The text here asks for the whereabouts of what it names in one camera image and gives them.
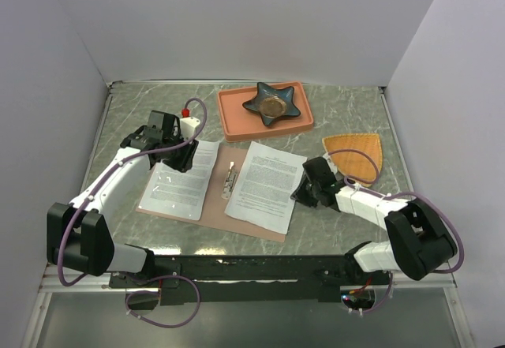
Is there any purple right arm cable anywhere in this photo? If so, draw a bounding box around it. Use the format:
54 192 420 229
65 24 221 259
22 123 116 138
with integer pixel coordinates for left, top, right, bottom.
326 148 465 274

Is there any aluminium frame rail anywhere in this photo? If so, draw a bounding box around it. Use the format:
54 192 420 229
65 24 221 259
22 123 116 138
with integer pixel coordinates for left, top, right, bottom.
37 256 458 294

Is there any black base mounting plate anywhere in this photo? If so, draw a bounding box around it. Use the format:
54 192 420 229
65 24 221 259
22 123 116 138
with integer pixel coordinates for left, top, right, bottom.
109 255 389 305

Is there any dark blue star dish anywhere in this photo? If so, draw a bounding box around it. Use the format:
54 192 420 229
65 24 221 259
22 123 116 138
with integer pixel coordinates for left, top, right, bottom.
242 82 301 127

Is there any orange woven rattan basket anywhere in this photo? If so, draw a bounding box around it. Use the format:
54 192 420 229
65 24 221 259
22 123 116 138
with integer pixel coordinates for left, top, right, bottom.
322 133 383 188

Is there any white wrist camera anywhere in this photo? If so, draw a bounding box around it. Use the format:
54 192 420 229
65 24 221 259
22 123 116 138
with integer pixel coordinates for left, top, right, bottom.
323 155 339 175
180 108 201 140

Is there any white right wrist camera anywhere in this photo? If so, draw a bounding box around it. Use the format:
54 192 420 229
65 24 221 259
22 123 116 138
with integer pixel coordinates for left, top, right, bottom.
323 155 339 175

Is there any metal folder clip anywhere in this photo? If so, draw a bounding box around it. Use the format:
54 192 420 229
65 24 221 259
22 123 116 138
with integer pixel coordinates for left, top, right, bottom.
221 162 238 200

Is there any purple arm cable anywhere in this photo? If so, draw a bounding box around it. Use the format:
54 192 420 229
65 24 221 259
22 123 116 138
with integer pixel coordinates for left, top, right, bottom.
326 148 465 274
57 97 208 286

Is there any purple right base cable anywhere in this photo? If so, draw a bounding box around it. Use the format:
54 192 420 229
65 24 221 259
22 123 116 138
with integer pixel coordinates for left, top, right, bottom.
346 271 395 317

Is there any printed white paper sheet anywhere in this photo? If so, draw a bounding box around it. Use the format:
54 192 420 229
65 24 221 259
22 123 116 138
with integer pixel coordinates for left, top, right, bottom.
137 141 219 221

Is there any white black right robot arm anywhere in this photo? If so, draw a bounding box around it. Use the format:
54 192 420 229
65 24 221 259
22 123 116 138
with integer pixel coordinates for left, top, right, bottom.
291 156 465 284

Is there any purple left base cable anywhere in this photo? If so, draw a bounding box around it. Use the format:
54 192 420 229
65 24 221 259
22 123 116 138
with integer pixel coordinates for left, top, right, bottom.
125 275 201 328

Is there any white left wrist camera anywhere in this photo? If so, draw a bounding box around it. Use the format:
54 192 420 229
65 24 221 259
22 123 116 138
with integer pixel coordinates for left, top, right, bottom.
180 108 201 140

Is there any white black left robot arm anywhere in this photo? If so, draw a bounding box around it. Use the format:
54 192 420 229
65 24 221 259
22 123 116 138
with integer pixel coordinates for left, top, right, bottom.
47 110 204 286

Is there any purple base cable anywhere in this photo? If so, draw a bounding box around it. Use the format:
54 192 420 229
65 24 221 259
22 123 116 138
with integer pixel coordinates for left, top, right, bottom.
346 271 395 317
125 275 201 328

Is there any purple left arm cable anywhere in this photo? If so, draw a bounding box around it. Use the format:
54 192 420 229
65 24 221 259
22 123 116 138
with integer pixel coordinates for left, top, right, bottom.
57 97 208 286

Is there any orange rectangular tray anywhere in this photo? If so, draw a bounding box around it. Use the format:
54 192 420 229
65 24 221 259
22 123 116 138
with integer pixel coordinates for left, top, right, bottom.
217 81 314 142

